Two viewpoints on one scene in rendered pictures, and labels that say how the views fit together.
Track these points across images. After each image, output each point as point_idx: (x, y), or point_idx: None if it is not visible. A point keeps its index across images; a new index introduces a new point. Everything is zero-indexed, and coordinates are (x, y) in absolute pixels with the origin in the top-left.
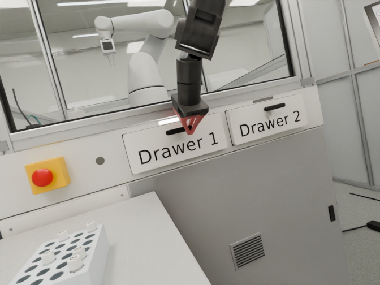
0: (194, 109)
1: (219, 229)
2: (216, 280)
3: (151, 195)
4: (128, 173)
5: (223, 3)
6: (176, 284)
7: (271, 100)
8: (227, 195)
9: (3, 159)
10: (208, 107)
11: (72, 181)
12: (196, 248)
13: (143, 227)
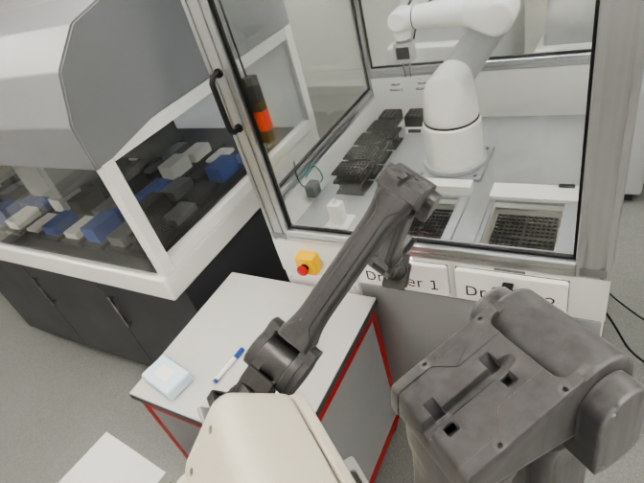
0: (391, 286)
1: (432, 339)
2: None
3: (368, 304)
4: (359, 277)
5: (388, 268)
6: (315, 389)
7: (520, 274)
8: (444, 323)
9: (285, 242)
10: (402, 288)
11: (323, 267)
12: (409, 339)
13: (334, 343)
